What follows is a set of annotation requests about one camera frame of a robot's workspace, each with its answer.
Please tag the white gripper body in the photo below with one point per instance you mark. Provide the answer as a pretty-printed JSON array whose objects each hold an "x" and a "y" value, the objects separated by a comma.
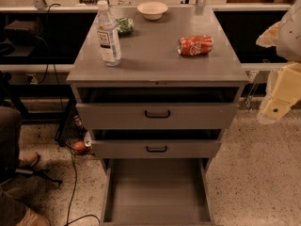
[{"x": 290, "y": 37}]

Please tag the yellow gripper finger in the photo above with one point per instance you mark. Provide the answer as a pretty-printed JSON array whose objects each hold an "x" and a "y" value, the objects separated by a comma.
[
  {"x": 269, "y": 37},
  {"x": 282, "y": 92}
]

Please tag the red coke can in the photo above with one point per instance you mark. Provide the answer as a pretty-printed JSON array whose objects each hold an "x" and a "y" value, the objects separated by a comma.
[{"x": 195, "y": 45}]

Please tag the grey drawer cabinet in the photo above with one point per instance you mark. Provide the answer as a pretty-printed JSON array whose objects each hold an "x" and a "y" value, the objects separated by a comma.
[{"x": 150, "y": 57}]

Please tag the grey top drawer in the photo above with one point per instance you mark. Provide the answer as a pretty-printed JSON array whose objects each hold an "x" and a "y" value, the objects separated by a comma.
[{"x": 191, "y": 108}]

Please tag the grey drawer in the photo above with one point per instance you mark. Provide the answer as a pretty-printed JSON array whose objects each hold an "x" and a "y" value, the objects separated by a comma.
[
  {"x": 191, "y": 108},
  {"x": 156, "y": 192},
  {"x": 187, "y": 143}
]

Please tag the grey bottom drawer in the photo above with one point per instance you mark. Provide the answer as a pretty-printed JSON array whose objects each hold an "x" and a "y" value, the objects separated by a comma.
[{"x": 156, "y": 192}]

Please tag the grey middle drawer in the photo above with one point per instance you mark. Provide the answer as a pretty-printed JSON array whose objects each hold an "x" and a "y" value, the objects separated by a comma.
[{"x": 187, "y": 143}]

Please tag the white bowl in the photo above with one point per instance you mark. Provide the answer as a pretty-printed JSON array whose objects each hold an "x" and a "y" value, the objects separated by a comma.
[{"x": 152, "y": 10}]

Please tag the green chip bag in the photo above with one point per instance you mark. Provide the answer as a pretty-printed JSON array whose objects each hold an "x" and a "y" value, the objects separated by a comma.
[{"x": 125, "y": 26}]

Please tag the clear tea bottle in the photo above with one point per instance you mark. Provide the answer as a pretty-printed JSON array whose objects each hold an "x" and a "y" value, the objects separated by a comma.
[{"x": 108, "y": 36}]

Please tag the orange ball on floor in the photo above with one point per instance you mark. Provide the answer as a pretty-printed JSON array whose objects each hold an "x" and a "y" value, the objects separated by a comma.
[{"x": 79, "y": 146}]

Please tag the black chair base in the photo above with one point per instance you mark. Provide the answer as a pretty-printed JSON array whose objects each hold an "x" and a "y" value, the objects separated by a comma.
[{"x": 40, "y": 173}]

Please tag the tan shoe upper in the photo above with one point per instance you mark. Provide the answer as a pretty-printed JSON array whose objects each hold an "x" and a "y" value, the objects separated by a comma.
[{"x": 29, "y": 160}]

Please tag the tan shoe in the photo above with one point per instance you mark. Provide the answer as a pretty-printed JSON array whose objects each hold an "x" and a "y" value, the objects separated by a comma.
[
  {"x": 29, "y": 160},
  {"x": 32, "y": 218}
]

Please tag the person leg brown trousers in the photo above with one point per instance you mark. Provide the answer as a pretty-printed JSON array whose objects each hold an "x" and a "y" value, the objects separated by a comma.
[{"x": 11, "y": 211}]

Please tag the tan shoe lower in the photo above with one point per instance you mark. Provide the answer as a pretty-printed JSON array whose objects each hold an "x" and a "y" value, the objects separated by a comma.
[{"x": 32, "y": 218}]

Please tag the black top drawer handle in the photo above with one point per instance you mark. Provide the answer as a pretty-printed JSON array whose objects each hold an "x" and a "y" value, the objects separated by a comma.
[{"x": 159, "y": 115}]

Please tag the black drawer handle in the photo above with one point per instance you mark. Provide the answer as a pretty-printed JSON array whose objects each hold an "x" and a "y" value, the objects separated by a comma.
[
  {"x": 159, "y": 115},
  {"x": 162, "y": 149}
]

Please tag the black middle drawer handle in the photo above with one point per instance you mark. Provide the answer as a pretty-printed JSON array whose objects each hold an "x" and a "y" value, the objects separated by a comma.
[{"x": 162, "y": 149}]

